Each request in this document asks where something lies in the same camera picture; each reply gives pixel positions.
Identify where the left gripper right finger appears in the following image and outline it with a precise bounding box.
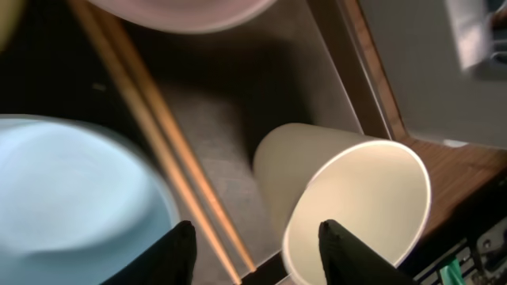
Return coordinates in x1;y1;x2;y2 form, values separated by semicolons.
318;219;416;285

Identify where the wooden chopstick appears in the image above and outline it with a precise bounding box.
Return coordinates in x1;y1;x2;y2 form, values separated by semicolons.
67;0;242;284
93;7;257;272

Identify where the right wooden chopstick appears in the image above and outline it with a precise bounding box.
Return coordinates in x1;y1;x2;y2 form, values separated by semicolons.
93;7;257;272

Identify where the grey plastic dishwasher rack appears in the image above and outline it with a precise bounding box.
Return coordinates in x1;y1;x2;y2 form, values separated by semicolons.
359;0;506;149

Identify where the white paper cup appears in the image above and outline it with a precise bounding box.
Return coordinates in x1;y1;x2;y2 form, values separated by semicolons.
253;123;431;284

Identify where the left wooden chopstick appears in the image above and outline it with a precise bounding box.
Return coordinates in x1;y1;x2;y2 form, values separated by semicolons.
67;0;242;284

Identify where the light blue bowl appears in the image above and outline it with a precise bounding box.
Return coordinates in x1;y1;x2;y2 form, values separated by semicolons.
1;115;180;284

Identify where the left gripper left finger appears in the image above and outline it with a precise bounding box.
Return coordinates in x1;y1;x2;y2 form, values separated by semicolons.
103;220;197;285

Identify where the dark brown serving tray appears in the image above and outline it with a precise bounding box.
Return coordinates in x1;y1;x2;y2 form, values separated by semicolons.
1;1;392;272

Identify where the pink round bowl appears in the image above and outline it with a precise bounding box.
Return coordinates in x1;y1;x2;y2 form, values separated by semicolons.
90;0;275;34

